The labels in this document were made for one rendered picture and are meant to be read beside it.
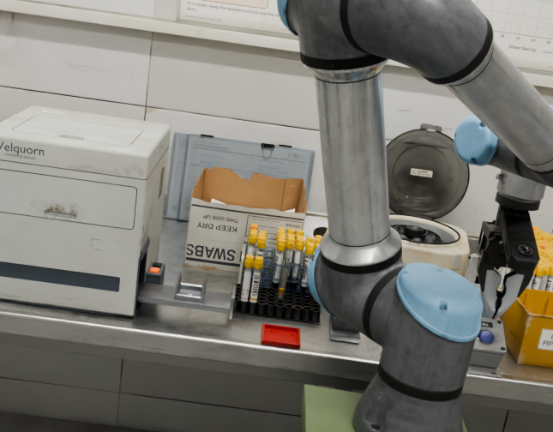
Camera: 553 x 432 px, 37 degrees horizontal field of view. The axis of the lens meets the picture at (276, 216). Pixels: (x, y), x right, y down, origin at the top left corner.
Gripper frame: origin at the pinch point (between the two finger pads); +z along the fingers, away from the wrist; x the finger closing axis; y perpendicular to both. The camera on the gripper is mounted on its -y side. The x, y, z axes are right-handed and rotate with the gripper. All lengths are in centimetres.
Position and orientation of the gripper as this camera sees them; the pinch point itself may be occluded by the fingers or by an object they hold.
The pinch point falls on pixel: (495, 313)
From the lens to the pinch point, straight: 142.9
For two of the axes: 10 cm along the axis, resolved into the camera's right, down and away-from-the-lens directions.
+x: -9.9, -1.4, -0.1
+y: 0.3, -2.9, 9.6
